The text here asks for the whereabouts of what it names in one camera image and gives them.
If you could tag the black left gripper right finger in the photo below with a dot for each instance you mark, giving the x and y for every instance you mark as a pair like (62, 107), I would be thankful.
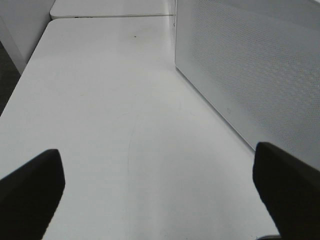
(290, 191)

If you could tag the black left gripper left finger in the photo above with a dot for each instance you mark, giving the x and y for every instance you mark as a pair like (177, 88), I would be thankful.
(30, 195)

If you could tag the white rear side table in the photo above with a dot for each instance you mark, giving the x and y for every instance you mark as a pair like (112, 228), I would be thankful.
(111, 8)

